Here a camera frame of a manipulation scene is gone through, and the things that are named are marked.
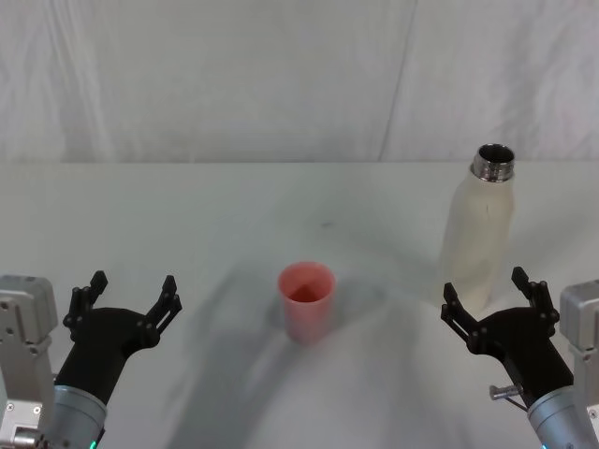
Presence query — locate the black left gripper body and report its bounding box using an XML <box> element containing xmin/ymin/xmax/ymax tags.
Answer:
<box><xmin>53</xmin><ymin>306</ymin><xmax>159</xmax><ymax>408</ymax></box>

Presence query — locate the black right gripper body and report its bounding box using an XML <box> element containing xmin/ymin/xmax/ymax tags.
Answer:
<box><xmin>466</xmin><ymin>305</ymin><xmax>576</xmax><ymax>408</ymax></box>

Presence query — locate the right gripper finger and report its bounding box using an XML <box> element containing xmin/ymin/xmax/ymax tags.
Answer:
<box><xmin>440</xmin><ymin>281</ymin><xmax>489</xmax><ymax>353</ymax></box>
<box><xmin>510</xmin><ymin>266</ymin><xmax>561</xmax><ymax>336</ymax></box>

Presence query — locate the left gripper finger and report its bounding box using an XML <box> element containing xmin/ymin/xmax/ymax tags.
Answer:
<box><xmin>137</xmin><ymin>274</ymin><xmax>183</xmax><ymax>350</ymax></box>
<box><xmin>62</xmin><ymin>269</ymin><xmax>110</xmax><ymax>341</ymax></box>

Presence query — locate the cream vacuum bottle steel neck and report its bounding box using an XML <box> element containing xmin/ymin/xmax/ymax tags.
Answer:
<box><xmin>439</xmin><ymin>142</ymin><xmax>519</xmax><ymax>316</ymax></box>

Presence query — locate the white table cloth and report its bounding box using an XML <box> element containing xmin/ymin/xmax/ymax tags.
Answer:
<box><xmin>0</xmin><ymin>160</ymin><xmax>599</xmax><ymax>449</ymax></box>

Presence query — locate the pink plastic cup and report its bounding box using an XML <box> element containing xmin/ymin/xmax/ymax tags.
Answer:
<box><xmin>277</xmin><ymin>261</ymin><xmax>337</xmax><ymax>347</ymax></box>

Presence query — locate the white curtain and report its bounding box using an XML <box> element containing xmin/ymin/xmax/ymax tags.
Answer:
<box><xmin>0</xmin><ymin>0</ymin><xmax>599</xmax><ymax>166</ymax></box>

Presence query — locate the thin cable with silver plug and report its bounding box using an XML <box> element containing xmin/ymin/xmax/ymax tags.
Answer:
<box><xmin>489</xmin><ymin>384</ymin><xmax>532</xmax><ymax>414</ymax></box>

